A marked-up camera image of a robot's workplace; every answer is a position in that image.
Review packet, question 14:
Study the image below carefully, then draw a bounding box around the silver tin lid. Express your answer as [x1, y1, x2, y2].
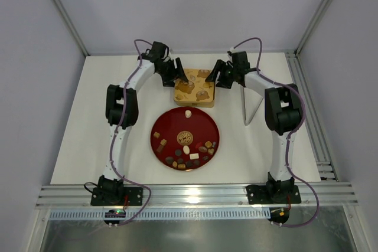
[174, 68, 215, 104]

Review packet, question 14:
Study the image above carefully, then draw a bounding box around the gold chocolate tin box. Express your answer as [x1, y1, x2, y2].
[175, 101, 215, 108]

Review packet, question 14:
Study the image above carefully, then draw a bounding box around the white cone chocolate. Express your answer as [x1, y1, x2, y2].
[185, 110, 191, 118]

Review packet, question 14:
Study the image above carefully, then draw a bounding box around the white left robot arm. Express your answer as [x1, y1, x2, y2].
[90, 39, 188, 206]

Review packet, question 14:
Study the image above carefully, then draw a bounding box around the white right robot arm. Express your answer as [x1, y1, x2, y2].
[206, 51, 305, 204]

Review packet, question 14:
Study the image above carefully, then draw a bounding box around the caramel shell chocolate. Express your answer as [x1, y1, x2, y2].
[205, 141, 212, 148]

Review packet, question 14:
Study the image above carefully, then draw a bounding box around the caramel striped chocolate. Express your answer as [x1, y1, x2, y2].
[160, 139, 167, 146]

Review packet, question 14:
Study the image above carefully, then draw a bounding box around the brown oval chocolate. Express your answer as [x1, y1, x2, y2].
[198, 146, 207, 153]

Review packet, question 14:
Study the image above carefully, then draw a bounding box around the white oval chocolate lower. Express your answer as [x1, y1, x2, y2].
[183, 145, 190, 155]

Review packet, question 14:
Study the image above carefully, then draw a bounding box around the brown marbled rectangular chocolate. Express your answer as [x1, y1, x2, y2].
[157, 145, 164, 153]

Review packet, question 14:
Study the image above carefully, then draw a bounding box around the white rectangular chocolate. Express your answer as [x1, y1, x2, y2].
[190, 153, 199, 160]

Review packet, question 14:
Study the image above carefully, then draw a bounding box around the dark grey egg chocolate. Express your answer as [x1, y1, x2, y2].
[165, 156, 174, 164]

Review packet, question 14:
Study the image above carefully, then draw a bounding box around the dark square chocolate bottom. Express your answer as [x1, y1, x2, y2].
[185, 161, 193, 168]

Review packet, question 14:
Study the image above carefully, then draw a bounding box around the caramel barrel chocolate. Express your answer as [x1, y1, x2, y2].
[177, 163, 186, 170]

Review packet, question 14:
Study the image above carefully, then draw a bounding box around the round red tray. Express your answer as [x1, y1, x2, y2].
[150, 107, 220, 171]

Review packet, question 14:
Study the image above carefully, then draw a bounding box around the right side aluminium rail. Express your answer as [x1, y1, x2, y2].
[285, 51, 339, 182]

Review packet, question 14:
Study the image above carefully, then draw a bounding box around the right aluminium frame post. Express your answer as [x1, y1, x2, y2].
[295, 0, 333, 56]

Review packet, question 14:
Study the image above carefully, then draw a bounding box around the aluminium frame post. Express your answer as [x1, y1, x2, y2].
[295, 0, 333, 56]
[51, 0, 90, 57]

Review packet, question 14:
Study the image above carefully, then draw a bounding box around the left aluminium frame post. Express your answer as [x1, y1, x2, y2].
[51, 0, 90, 57]

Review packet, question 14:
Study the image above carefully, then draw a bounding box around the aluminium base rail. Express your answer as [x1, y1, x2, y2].
[35, 182, 358, 221]

